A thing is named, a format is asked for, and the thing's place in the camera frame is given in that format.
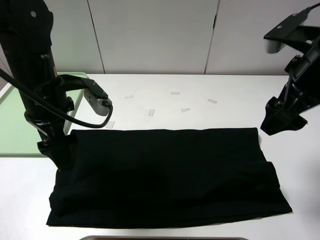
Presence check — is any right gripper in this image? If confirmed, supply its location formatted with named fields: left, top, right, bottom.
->
left=260, top=79, right=320, bottom=136

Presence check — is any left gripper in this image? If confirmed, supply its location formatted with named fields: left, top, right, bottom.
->
left=24, top=112, right=78, bottom=172

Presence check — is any black short sleeve shirt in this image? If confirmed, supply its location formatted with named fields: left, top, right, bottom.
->
left=47, top=128, right=292, bottom=229

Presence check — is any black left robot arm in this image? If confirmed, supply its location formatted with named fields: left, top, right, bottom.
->
left=0, top=0, right=76, bottom=171

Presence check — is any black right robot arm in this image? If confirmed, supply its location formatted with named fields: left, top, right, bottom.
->
left=260, top=38, right=320, bottom=136

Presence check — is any green plastic tray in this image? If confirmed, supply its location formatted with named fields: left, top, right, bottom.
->
left=0, top=71, right=88, bottom=158

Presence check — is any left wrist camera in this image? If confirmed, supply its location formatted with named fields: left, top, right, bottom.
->
left=57, top=74, right=113, bottom=116

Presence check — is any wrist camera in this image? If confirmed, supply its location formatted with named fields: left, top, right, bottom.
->
left=263, top=10, right=320, bottom=54
left=57, top=74, right=113, bottom=116

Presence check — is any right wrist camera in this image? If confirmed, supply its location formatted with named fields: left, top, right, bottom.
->
left=263, top=10, right=320, bottom=54

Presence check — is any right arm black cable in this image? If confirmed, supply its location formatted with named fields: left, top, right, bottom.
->
left=303, top=0, right=320, bottom=13

